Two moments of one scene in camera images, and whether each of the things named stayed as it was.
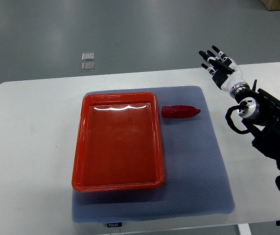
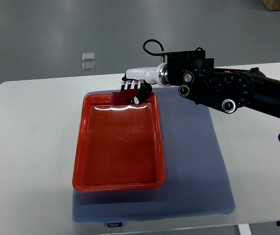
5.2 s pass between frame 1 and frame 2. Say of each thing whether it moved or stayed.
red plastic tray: stayed
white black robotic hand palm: moved
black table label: stayed
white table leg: stayed
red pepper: moved
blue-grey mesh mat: stayed
